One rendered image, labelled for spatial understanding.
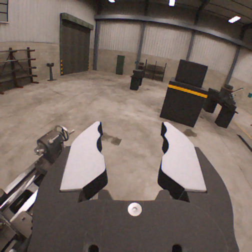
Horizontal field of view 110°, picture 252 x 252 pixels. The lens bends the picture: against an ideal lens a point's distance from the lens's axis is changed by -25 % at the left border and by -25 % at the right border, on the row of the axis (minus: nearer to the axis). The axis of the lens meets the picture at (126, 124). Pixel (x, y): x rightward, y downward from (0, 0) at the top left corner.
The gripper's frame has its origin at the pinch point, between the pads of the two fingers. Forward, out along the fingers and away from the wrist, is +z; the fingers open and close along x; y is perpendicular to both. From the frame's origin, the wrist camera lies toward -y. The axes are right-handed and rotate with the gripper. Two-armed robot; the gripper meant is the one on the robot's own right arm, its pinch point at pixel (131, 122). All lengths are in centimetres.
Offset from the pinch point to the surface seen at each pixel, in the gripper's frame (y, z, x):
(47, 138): 37, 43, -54
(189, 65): 2, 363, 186
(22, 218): 59, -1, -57
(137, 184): 162, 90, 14
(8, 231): 55, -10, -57
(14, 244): 55, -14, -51
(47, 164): 57, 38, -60
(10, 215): 65, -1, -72
